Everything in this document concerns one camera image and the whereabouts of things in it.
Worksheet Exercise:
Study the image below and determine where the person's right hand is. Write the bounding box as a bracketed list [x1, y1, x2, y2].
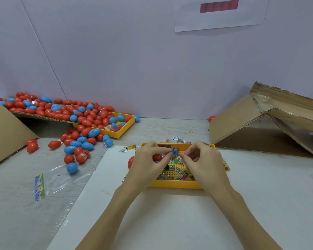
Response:
[179, 141, 232, 198]

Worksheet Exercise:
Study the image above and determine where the person's left hand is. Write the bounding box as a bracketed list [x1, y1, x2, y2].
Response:
[123, 141, 174, 196]

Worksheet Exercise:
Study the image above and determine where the pile of plastic eggs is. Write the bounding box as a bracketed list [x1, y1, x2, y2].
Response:
[0, 91, 141, 174]

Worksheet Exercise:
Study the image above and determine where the person's left forearm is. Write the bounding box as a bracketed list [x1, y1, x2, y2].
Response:
[74, 184, 142, 250]

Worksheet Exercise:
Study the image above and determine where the person's right forearm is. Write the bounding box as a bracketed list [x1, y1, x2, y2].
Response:
[211, 186, 282, 250]

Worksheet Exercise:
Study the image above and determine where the yellow plastic tray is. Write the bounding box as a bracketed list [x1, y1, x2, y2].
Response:
[141, 142, 217, 190]

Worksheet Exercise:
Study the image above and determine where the yellow tray under eggs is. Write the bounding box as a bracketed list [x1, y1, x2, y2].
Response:
[75, 112, 136, 140]

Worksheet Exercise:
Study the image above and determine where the torn flattened cardboard box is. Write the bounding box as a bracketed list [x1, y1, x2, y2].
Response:
[209, 82, 313, 159]

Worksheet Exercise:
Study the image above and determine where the clear bag with coloured label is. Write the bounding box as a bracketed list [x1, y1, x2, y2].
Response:
[34, 161, 95, 202]

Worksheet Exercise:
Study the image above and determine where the brown cardboard sheet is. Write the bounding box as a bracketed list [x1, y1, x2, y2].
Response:
[13, 112, 74, 125]

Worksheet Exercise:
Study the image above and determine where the tall brown cardboard box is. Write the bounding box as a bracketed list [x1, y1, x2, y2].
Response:
[0, 92, 39, 170]

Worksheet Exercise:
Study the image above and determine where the white paper sign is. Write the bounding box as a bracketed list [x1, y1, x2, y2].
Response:
[174, 0, 270, 33]

